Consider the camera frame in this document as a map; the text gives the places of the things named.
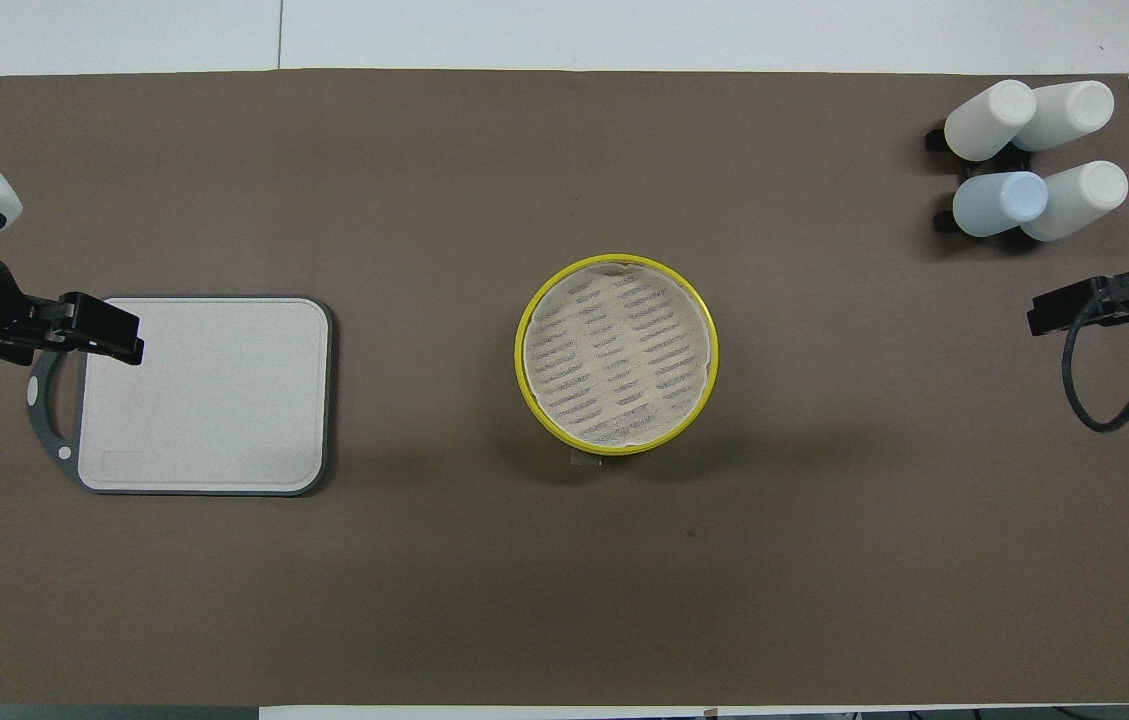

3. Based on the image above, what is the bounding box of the white steamer liner cloth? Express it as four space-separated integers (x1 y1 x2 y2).
527 265 708 448

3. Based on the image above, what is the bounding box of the light blue plastic cup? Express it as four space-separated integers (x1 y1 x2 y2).
952 171 1050 238

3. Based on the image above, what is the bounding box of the white cup with blue rim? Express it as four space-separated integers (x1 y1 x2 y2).
1014 80 1115 152

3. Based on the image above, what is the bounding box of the grey cutting board dark rim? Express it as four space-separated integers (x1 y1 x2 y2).
26 294 335 498

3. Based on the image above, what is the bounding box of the large brown table mat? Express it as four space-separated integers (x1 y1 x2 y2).
0 68 1129 708

